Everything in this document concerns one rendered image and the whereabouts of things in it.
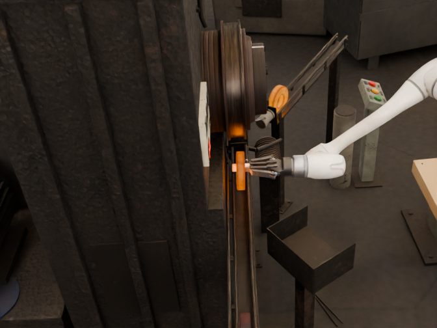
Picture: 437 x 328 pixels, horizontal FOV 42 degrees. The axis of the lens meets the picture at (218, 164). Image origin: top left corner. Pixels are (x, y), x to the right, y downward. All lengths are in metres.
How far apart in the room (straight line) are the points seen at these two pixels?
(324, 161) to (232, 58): 0.55
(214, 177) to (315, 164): 0.40
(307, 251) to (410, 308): 0.80
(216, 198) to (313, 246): 0.45
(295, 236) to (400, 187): 1.34
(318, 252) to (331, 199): 1.15
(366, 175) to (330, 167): 1.23
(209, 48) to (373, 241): 1.52
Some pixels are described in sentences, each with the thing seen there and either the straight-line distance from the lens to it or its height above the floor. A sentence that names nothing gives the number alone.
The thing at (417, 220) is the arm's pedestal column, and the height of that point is 0.02.
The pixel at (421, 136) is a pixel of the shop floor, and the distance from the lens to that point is 3.96.
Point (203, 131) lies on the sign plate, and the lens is 1.86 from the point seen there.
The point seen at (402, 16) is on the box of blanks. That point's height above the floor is 0.41.
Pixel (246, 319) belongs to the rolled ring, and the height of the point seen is 0.76.
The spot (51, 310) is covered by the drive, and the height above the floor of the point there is 0.25.
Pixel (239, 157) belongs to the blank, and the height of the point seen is 0.89.
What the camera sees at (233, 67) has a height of 1.27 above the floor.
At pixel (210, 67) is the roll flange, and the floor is 1.26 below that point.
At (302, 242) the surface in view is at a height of 0.60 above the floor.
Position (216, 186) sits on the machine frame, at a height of 0.87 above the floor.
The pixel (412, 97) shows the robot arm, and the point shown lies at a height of 1.04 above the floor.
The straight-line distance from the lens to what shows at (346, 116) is 3.16.
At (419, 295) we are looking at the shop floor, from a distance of 2.98.
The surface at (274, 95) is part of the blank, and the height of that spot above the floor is 0.76.
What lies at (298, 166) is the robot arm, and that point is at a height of 0.85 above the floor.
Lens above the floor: 2.27
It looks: 38 degrees down
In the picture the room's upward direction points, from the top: 6 degrees counter-clockwise
